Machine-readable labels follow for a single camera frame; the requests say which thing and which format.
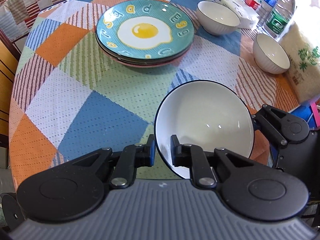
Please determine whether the white bowl dark rim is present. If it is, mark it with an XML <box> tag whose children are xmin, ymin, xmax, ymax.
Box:
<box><xmin>154</xmin><ymin>80</ymin><xmax>254</xmax><ymax>179</ymax></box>

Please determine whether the pink bunny carrot plate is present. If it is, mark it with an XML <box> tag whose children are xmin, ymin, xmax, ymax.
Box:
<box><xmin>99</xmin><ymin>48</ymin><xmax>191</xmax><ymax>68</ymax></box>

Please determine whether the white ribbed bowl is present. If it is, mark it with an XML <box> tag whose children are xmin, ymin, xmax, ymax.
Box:
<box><xmin>196</xmin><ymin>1</ymin><xmax>240</xmax><ymax>36</ymax></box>
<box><xmin>253</xmin><ymin>34</ymin><xmax>290</xmax><ymax>75</ymax></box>

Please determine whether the teal fried egg plate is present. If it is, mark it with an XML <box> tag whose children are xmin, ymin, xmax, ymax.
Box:
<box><xmin>95</xmin><ymin>0</ymin><xmax>195</xmax><ymax>59</ymax></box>

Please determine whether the large white Morning Honey plate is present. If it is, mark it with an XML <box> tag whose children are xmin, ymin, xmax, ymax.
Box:
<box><xmin>95</xmin><ymin>34</ymin><xmax>193</xmax><ymax>63</ymax></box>

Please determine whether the clear rice bag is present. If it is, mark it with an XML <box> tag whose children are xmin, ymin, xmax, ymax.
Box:
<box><xmin>279</xmin><ymin>23</ymin><xmax>319</xmax><ymax>103</ymax></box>

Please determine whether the green label water bottle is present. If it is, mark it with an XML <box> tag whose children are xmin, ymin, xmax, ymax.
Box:
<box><xmin>263</xmin><ymin>0</ymin><xmax>296</xmax><ymax>38</ymax></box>

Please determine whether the white tissue pack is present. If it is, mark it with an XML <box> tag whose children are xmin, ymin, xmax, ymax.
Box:
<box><xmin>215</xmin><ymin>0</ymin><xmax>259</xmax><ymax>30</ymax></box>

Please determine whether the blue label water bottle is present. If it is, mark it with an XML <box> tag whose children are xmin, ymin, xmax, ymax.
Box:
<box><xmin>257</xmin><ymin>0</ymin><xmax>283</xmax><ymax>23</ymax></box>

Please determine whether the wooden chair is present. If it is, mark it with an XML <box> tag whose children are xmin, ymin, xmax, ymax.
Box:
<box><xmin>0</xmin><ymin>41</ymin><xmax>18</xmax><ymax>136</ymax></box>

